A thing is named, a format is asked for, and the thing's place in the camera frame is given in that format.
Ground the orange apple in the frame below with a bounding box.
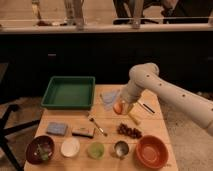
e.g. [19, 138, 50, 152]
[113, 102, 123, 114]

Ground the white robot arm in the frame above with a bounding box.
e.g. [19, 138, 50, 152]
[120, 63, 213, 136]

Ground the red bowl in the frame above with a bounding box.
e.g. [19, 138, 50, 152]
[135, 135, 168, 170]

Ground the white bowl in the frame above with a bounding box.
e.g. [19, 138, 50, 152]
[61, 137, 80, 157]

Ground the dark maroon bowl with greens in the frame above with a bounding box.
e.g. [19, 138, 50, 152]
[26, 135, 54, 165]

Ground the light blue cloth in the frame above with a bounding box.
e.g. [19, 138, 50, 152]
[100, 90, 120, 110]

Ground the bunch of dark grapes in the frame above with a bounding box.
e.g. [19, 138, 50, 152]
[117, 123, 142, 139]

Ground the small metal cup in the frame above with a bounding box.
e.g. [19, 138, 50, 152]
[114, 141, 129, 158]

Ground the dark eraser block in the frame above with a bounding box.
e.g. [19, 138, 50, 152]
[72, 128, 95, 138]

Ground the green cup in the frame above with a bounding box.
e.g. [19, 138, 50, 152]
[87, 142, 105, 160]

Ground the green plastic tray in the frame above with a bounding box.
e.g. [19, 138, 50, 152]
[41, 76, 95, 110]

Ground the blue sponge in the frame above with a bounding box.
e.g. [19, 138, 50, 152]
[46, 122, 67, 136]

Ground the black office chair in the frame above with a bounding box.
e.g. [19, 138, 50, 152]
[0, 98, 40, 171]

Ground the metal spoon black handle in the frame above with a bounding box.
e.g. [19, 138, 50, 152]
[138, 101, 155, 114]

